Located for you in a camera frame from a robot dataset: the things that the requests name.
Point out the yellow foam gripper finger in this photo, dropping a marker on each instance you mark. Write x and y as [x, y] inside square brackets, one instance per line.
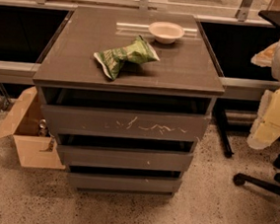
[266, 128]
[265, 57]

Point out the grey top drawer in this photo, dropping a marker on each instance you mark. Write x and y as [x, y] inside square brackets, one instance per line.
[125, 123]

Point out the grey drawer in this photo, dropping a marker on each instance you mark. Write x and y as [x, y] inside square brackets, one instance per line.
[117, 183]
[123, 158]
[125, 123]

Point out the grey drawer cabinet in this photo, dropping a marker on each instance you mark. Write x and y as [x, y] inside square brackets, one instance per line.
[183, 81]

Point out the grey bottom drawer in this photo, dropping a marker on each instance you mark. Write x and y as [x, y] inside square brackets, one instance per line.
[117, 183]

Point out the grey middle drawer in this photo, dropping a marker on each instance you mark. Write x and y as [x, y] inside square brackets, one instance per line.
[123, 158]

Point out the open cardboard box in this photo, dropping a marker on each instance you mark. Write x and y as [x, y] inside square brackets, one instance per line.
[21, 123]

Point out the black desk with legs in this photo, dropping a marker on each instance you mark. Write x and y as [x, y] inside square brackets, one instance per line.
[242, 95]

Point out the white paper bowl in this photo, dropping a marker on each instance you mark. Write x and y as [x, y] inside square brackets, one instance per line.
[166, 33]

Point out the green chip bag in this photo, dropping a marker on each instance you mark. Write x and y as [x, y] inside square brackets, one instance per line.
[138, 52]

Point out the metal can in box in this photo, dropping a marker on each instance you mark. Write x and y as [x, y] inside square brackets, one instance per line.
[42, 128]

